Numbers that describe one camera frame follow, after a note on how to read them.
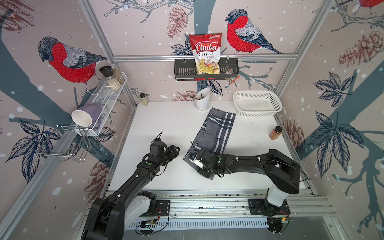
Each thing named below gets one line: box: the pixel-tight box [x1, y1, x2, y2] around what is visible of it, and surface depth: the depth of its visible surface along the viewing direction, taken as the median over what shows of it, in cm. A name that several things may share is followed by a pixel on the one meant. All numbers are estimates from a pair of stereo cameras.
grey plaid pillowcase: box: [184, 107, 236, 162], surface depth 105 cm
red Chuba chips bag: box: [189, 33, 223, 75], surface depth 84 cm
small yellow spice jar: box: [139, 92, 149, 106], surface depth 120 cm
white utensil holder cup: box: [195, 87, 211, 111], surface depth 116 cm
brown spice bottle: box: [269, 126, 283, 140], surface depth 96 cm
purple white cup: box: [71, 103, 103, 128], surface depth 63 cm
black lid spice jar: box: [99, 65, 122, 91], surface depth 83 cm
